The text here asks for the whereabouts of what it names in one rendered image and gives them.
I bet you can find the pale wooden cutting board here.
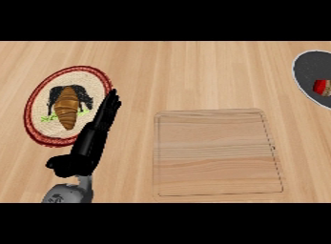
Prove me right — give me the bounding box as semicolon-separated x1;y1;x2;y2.
151;108;287;200

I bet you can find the round red-rimmed woven placemat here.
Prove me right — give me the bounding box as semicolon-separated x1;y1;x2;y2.
22;65;114;148

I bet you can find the brown croissant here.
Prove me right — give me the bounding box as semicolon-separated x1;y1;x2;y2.
52;86;83;132

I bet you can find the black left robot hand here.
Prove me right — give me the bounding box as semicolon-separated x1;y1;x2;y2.
44;88;123;178

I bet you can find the dark grey round pan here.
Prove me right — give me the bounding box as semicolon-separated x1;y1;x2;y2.
290;49;331;113

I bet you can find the red-wrapped cupcake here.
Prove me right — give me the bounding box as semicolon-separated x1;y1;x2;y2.
312;78;331;97

